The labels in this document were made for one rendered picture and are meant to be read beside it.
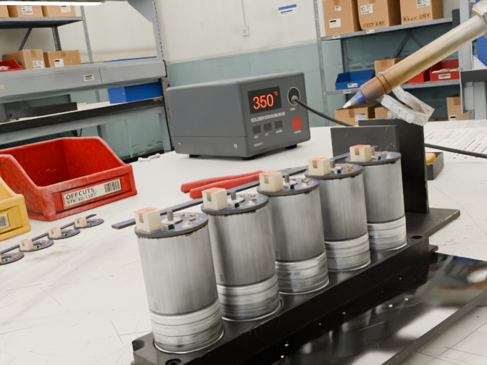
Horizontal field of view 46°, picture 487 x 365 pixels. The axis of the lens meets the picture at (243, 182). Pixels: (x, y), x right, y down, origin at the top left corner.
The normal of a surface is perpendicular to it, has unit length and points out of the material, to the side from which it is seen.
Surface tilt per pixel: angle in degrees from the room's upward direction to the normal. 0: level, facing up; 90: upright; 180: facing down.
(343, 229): 90
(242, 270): 90
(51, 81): 90
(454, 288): 0
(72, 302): 0
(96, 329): 0
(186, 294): 90
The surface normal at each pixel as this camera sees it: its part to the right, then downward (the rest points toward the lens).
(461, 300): -0.13, -0.97
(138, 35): 0.79, 0.02
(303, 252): 0.23, 0.16
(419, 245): 0.65, 0.07
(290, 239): -0.11, 0.21
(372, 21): -0.58, 0.22
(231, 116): -0.75, 0.22
